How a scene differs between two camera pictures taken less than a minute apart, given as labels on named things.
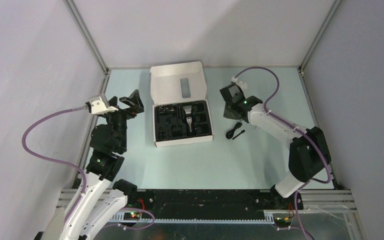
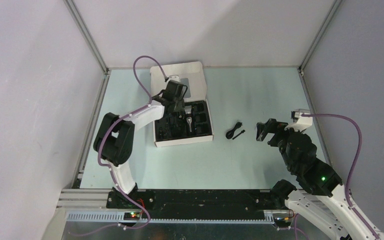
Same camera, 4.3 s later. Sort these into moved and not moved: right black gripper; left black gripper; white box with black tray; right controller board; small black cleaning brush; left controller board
Moved: right black gripper; left black gripper
Not moved: white box with black tray; left controller board; small black cleaning brush; right controller board
